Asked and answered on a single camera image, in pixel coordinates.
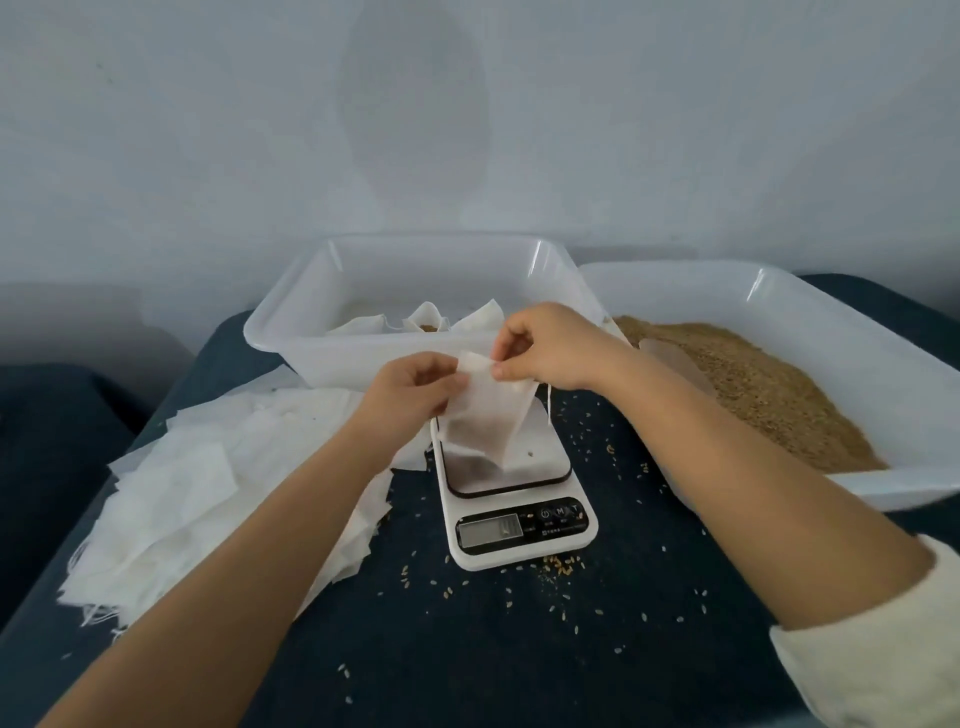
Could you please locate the person's left hand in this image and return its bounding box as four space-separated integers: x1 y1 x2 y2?
343 351 473 471

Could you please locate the dark blue tablecloth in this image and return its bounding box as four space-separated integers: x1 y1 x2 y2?
0 364 155 635
0 273 960 728

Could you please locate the clear plastic scoop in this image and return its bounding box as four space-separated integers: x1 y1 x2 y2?
637 336 725 401

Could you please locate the pile of white bags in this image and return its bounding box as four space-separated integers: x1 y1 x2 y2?
57 367 440 635

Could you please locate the person's right hand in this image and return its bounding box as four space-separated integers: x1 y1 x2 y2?
490 303 641 396

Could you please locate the person's left forearm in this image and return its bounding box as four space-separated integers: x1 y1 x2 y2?
37 435 407 728

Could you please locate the white mesh bag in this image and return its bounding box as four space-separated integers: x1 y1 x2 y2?
436 351 543 468
328 313 390 336
402 301 453 335

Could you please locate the white tray of grain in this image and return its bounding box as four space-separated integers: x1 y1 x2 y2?
577 261 960 515

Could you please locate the white sleeve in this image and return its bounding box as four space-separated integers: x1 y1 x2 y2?
768 535 960 728

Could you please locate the brown grain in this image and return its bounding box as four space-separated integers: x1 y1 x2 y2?
615 315 890 476

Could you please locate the person's right forearm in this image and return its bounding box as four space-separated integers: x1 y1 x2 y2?
600 352 936 632

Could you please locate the white digital kitchen scale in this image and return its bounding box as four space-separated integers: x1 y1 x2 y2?
429 382 600 573

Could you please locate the white plastic tub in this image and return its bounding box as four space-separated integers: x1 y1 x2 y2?
243 232 626 393

